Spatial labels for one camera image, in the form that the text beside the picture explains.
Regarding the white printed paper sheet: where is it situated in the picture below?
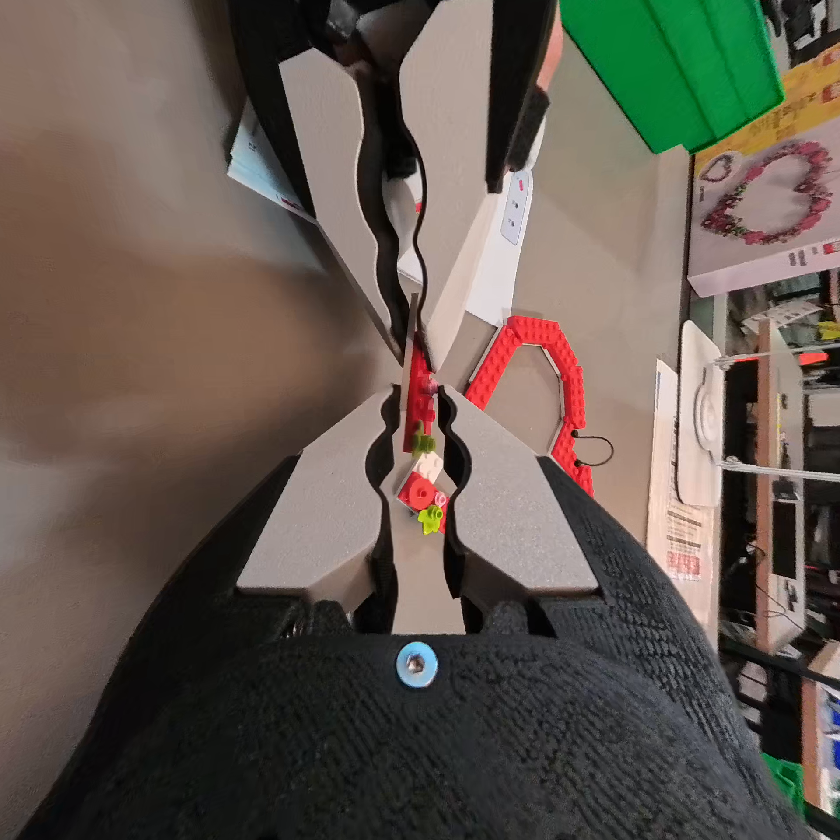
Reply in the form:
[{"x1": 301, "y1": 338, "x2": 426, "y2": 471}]
[{"x1": 645, "y1": 357, "x2": 718, "y2": 632}]

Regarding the white instruction booklet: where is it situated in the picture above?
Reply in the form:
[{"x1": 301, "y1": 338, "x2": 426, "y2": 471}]
[{"x1": 226, "y1": 98, "x2": 534, "y2": 327}]

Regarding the green crate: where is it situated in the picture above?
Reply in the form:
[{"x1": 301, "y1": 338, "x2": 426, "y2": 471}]
[{"x1": 760, "y1": 753, "x2": 807, "y2": 816}]

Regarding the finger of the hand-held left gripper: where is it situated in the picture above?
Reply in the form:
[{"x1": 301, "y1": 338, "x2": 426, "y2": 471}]
[
  {"x1": 397, "y1": 0, "x2": 503, "y2": 370},
  {"x1": 279, "y1": 47, "x2": 409, "y2": 368}
]

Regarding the wooden shelf post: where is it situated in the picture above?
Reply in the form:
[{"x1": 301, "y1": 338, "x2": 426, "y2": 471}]
[{"x1": 755, "y1": 320, "x2": 807, "y2": 654}]

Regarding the lego box with heart wreath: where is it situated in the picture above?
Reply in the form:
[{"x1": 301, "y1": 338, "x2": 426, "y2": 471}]
[{"x1": 686, "y1": 58, "x2": 840, "y2": 298}]

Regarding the person's left hand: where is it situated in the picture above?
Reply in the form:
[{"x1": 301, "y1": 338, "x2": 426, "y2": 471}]
[{"x1": 535, "y1": 7, "x2": 566, "y2": 90}]

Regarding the thin metal rod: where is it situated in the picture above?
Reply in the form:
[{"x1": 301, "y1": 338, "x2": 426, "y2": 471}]
[
  {"x1": 714, "y1": 346, "x2": 840, "y2": 368},
  {"x1": 714, "y1": 458, "x2": 840, "y2": 479}
]

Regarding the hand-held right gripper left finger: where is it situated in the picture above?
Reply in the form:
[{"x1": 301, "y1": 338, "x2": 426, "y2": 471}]
[{"x1": 235, "y1": 384, "x2": 403, "y2": 614}]

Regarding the red lego heart frame half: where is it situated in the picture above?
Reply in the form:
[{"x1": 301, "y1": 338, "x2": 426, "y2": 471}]
[{"x1": 462, "y1": 315, "x2": 595, "y2": 497}]

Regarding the thin black cord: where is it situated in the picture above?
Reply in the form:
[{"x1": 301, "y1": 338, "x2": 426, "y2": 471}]
[{"x1": 570, "y1": 430, "x2": 616, "y2": 470}]

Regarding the green plastic bin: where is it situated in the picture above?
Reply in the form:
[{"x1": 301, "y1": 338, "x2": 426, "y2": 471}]
[{"x1": 558, "y1": 0, "x2": 786, "y2": 156}]

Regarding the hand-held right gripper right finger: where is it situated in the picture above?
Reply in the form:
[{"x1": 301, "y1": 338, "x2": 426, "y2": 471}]
[{"x1": 435, "y1": 384, "x2": 606, "y2": 601}]

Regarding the red lego segment with flowers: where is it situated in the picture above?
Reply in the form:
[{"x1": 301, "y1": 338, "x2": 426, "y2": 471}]
[{"x1": 394, "y1": 295, "x2": 455, "y2": 536}]

